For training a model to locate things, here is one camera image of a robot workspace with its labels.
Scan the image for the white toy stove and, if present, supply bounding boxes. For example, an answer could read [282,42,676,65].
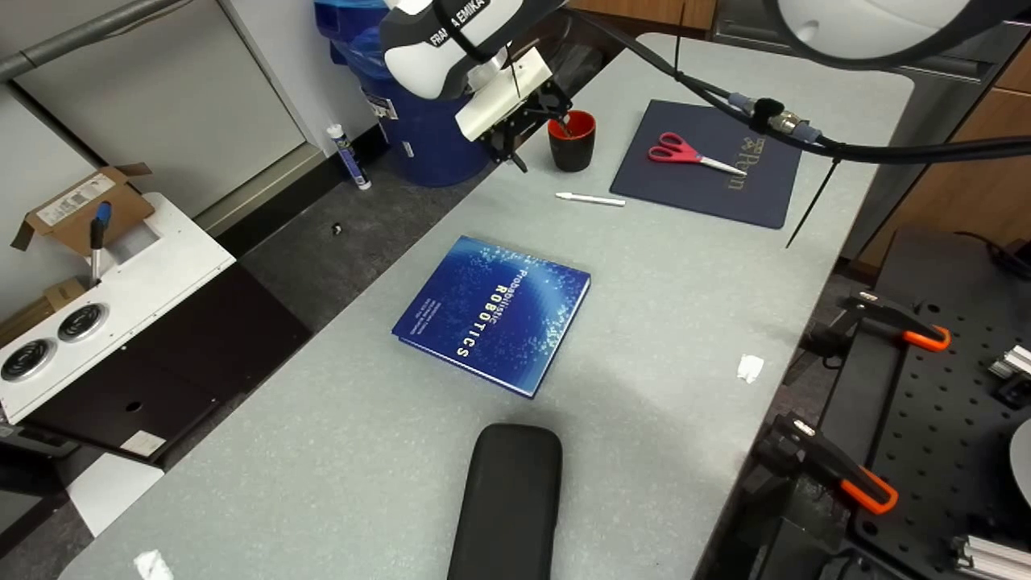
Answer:
[0,192,313,466]

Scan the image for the aluminium profile piece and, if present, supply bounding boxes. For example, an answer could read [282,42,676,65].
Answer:
[953,535,1031,580]
[989,345,1031,381]

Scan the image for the tool with blue tip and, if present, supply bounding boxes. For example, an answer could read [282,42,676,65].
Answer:
[89,201,113,288]

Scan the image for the flat cardboard piece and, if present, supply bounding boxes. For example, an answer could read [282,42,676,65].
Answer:
[0,278,88,349]

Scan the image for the black oblong case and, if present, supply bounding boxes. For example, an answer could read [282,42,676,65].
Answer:
[447,424,563,580]

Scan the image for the wooden cabinet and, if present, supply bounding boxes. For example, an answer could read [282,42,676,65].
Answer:
[856,39,1031,271]

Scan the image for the navy blue folder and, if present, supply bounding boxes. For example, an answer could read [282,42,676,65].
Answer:
[610,99,803,230]

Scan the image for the blue hardcover book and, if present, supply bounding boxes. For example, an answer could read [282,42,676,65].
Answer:
[391,235,591,400]

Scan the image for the grey pipe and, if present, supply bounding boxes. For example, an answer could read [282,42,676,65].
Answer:
[0,0,191,82]

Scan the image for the open cardboard box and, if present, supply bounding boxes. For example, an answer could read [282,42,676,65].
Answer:
[10,164,155,258]

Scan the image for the red handled scissors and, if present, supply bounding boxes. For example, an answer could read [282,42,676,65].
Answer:
[648,132,747,176]

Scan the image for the white sheet of paper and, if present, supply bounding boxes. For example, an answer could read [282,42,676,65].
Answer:
[66,453,166,538]

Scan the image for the black clamp with orange handle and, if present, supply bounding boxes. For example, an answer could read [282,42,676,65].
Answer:
[757,413,900,516]
[805,290,952,356]

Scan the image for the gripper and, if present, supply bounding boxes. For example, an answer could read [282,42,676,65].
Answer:
[481,79,574,174]

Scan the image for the black cable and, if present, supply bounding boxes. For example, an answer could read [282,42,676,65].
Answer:
[954,232,1031,280]

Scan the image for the blue bin with bag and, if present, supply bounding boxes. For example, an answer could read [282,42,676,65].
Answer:
[314,0,494,189]

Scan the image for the white sealant tube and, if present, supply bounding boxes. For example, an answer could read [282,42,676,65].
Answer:
[326,123,373,192]

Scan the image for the black cup with red inside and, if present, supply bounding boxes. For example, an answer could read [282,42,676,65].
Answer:
[548,110,597,172]

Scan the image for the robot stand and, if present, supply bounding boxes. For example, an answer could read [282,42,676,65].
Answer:
[709,226,1031,580]

